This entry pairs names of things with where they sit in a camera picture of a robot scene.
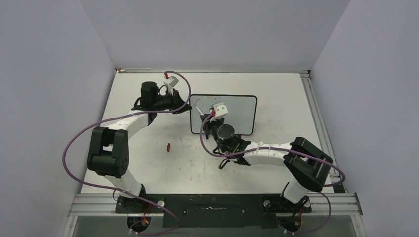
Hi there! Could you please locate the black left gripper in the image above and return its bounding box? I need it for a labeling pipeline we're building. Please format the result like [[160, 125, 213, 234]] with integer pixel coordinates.
[[153, 88, 191, 115]]

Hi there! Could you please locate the black framed whiteboard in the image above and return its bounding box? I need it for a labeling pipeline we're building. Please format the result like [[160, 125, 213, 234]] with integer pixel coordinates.
[[190, 94, 258, 135]]

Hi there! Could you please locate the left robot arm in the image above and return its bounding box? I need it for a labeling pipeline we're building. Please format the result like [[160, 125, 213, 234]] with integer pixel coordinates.
[[87, 79, 191, 213]]

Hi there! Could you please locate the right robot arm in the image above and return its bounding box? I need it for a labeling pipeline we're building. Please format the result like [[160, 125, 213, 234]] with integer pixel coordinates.
[[199, 114, 333, 211]]

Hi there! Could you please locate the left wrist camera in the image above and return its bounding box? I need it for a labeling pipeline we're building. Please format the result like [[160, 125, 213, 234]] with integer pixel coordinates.
[[163, 76, 179, 94]]

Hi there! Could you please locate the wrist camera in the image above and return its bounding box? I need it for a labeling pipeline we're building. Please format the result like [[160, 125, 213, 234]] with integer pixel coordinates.
[[163, 76, 179, 94], [210, 102, 228, 122]]

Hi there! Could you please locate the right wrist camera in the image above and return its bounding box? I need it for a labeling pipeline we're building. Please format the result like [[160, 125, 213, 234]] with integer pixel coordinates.
[[210, 102, 228, 122]]

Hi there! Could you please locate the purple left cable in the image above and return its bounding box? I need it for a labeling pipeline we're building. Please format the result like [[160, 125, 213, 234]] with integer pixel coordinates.
[[62, 70, 193, 236]]

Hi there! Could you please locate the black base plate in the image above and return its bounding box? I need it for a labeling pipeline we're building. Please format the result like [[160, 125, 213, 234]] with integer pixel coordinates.
[[115, 194, 312, 229]]

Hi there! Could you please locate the aluminium frame rail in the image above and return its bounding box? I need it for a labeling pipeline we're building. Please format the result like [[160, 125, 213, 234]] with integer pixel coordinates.
[[71, 73, 362, 233]]

